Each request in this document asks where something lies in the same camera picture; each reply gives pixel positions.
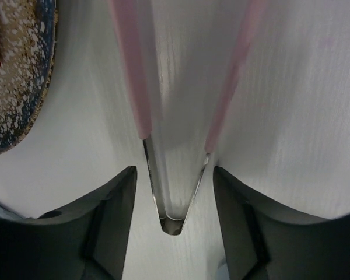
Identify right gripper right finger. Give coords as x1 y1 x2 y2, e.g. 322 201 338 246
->
213 167 350 279

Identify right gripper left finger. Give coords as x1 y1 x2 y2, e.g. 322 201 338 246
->
0 166 137 279

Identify pink handled metal tongs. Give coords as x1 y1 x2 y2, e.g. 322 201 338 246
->
109 1 267 236

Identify speckled round plate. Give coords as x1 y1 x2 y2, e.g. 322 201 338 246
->
0 1 58 154

